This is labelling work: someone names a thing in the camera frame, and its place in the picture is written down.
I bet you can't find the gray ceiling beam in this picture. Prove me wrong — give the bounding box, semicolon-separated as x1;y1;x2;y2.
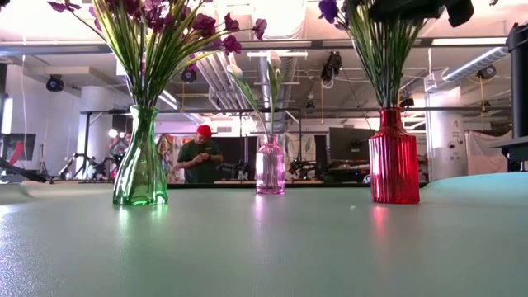
0;37;512;57

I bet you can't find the red ribbed glass bottle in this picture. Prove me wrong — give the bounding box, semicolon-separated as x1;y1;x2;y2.
368;107;421;205

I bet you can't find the white tube light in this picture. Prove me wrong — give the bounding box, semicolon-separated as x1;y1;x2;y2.
247;50;309;59

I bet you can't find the black diagonal bar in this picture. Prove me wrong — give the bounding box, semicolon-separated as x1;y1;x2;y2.
0;158;50;183

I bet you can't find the teal table mat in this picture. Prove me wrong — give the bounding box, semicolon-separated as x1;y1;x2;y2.
0;172;528;297

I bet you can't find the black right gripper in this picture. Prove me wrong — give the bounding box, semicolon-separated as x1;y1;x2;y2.
368;0;446;22

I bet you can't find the black aluminium table frame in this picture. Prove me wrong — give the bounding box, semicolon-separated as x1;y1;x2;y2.
167;181;429;190

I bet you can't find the black monitor stand pole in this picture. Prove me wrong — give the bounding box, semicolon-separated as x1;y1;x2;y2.
506;22;528;139

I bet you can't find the gray desk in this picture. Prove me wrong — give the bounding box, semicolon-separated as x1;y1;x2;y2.
489;136;528;163

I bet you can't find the black horizontal frame bar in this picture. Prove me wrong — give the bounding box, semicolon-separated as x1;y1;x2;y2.
79;106;512;116

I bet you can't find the dark monitor with red mark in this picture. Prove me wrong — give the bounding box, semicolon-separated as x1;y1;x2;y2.
0;132;38;163

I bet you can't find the black computer monitor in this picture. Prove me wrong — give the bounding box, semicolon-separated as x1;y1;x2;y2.
328;126;375;163

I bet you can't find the pink ribbed glass bottle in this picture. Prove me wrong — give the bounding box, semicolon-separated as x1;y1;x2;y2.
255;134;286;196

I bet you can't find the floral patterned curtain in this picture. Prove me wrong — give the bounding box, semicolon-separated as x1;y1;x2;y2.
155;133;183;186

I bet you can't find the person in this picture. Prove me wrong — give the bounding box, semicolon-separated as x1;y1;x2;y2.
172;124;225;185

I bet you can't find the pale pink hanging cloth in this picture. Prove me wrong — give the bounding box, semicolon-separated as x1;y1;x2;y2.
464;130;514;177

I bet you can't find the green glass vase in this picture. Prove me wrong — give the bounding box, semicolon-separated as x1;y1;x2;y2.
112;105;169;206

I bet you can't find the black hanging camera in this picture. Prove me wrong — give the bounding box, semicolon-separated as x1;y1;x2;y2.
320;51;343;83

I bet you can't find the white round column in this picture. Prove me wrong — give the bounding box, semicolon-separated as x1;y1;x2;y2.
426;88;470;182

